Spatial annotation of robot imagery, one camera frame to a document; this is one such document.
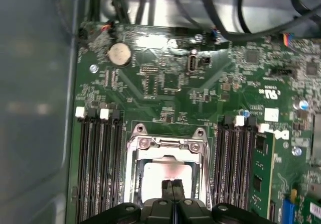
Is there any silver CPU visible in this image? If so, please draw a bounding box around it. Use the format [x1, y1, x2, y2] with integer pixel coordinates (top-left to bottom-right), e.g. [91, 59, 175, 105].
[139, 157, 200, 202]

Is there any thin metal locking lever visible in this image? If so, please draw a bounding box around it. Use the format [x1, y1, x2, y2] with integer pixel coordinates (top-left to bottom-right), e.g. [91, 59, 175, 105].
[200, 141, 214, 209]

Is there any green RAM stick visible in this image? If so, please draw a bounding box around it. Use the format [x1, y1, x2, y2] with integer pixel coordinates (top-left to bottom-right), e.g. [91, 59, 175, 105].
[250, 131, 275, 217]

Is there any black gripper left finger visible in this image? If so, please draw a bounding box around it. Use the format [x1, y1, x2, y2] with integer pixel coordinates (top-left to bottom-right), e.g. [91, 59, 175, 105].
[80, 180, 176, 224]

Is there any green motherboard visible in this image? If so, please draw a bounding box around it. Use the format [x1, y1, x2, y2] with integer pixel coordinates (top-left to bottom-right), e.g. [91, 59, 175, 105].
[67, 23, 321, 224]

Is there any round coin battery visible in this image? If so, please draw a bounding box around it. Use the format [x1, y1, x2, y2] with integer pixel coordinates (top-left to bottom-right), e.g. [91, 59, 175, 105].
[107, 42, 132, 68]

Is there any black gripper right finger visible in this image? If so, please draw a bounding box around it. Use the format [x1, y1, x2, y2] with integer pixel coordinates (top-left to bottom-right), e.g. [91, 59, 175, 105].
[174, 179, 273, 224]

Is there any black internal cable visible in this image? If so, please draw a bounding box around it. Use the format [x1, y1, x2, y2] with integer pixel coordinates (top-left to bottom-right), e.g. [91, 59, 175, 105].
[105, 0, 132, 25]
[136, 0, 149, 25]

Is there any CPU socket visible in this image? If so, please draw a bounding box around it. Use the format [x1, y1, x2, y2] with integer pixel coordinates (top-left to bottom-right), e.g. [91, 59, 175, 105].
[124, 123, 214, 209]

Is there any black open PC case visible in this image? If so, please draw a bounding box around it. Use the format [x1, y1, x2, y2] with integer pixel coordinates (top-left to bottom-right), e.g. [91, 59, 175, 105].
[0, 0, 321, 224]

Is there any metal socket cover frame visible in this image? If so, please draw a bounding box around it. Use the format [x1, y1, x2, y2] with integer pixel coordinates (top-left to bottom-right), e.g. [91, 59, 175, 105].
[130, 137, 209, 207]

